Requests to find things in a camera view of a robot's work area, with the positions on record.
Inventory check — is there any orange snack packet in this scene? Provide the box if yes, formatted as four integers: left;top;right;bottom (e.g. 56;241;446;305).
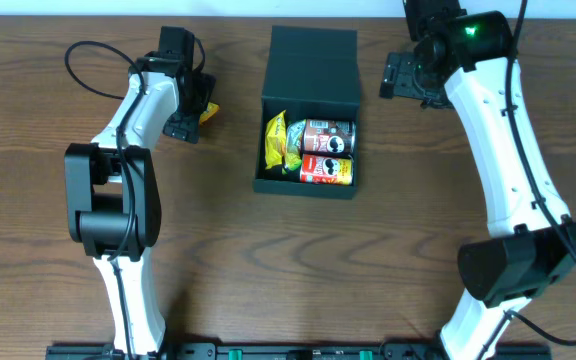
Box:
199;102;220;126

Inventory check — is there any black mounting rail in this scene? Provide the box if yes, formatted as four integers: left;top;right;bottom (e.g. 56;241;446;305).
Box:
45;343;553;360

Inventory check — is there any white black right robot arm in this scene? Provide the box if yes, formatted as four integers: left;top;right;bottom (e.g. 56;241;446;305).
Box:
380;0;576;359

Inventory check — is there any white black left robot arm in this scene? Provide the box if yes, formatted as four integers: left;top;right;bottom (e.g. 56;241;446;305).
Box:
46;26;216;359

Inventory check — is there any brown Pringles can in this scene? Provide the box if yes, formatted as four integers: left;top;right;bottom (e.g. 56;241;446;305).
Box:
302;119;355;156

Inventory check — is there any green yellow snack packet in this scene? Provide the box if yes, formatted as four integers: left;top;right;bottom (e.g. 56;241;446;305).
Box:
283;120;306;172

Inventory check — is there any red Pringles can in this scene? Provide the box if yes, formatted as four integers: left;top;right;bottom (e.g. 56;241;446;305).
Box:
299;154;353;186

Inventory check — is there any black gift box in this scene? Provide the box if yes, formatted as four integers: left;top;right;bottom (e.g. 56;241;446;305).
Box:
253;25;361;199

